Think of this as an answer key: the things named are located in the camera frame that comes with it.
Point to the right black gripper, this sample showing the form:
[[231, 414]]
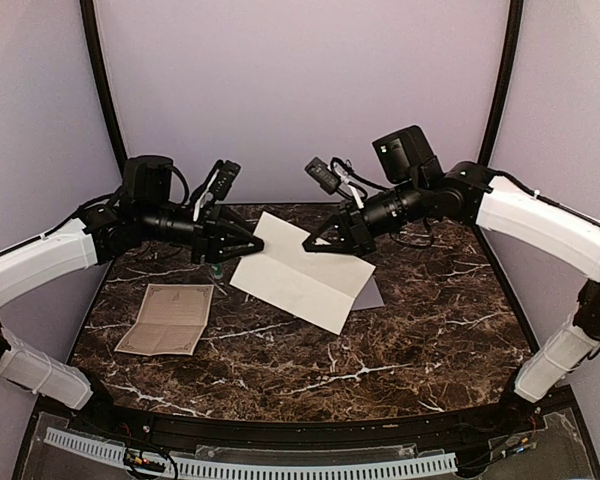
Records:
[[351, 242]]

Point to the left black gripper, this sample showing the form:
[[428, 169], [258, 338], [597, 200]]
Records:
[[205, 232]]

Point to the white letter paper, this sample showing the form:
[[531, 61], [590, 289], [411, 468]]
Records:
[[316, 287]]

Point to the grey envelope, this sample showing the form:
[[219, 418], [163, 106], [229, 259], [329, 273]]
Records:
[[369, 297]]

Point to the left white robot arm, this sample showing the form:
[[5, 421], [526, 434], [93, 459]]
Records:
[[103, 229]]

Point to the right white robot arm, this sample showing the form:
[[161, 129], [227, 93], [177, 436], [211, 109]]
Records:
[[478, 196]]

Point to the beige decorated letter sheet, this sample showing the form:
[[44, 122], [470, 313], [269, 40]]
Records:
[[170, 321]]

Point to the green glue stick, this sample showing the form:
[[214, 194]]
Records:
[[218, 271]]

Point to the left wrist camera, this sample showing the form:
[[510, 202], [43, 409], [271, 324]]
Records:
[[224, 174]]

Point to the left black frame post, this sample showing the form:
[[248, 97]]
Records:
[[101, 81]]

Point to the black frame post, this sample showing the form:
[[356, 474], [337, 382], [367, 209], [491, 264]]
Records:
[[101, 81], [503, 80]]

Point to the white slotted cable duct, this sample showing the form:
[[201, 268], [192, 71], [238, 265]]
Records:
[[239, 463]]

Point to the black front rail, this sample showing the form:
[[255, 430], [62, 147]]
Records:
[[464, 428]]

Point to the right black frame post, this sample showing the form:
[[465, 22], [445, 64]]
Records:
[[503, 80]]

